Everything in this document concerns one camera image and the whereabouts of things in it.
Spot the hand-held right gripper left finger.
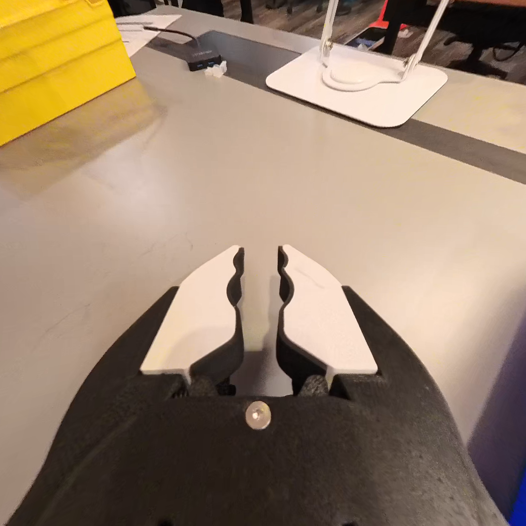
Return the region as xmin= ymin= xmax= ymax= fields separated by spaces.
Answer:
xmin=140 ymin=245 xmax=246 ymax=387

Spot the black usb hub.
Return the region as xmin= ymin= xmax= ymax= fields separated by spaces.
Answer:
xmin=143 ymin=25 xmax=223 ymax=72

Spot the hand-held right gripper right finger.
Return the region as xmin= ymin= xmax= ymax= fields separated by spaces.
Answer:
xmin=276 ymin=244 xmax=379 ymax=390

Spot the white monitor stand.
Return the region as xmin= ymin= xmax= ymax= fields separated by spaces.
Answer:
xmin=265 ymin=0 xmax=451 ymax=128

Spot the white paper sheet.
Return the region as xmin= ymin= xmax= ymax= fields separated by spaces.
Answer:
xmin=115 ymin=14 xmax=182 ymax=58

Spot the yellow paper bag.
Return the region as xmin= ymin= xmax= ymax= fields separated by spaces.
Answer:
xmin=0 ymin=0 xmax=137 ymax=147

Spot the red floor object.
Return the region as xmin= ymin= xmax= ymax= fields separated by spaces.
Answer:
xmin=377 ymin=0 xmax=408 ymax=30

